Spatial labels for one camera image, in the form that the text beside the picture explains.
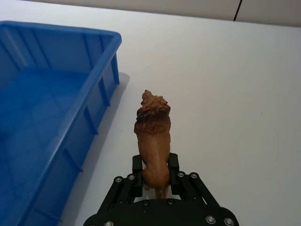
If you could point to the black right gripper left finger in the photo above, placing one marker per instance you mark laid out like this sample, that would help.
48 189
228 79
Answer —
128 188

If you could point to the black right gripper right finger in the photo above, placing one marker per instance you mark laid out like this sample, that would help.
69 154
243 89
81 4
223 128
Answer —
185 186

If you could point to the brown toy lion figure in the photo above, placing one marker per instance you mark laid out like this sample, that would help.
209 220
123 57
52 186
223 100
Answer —
153 146

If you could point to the blue plastic bin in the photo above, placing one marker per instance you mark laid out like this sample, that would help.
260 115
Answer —
47 113

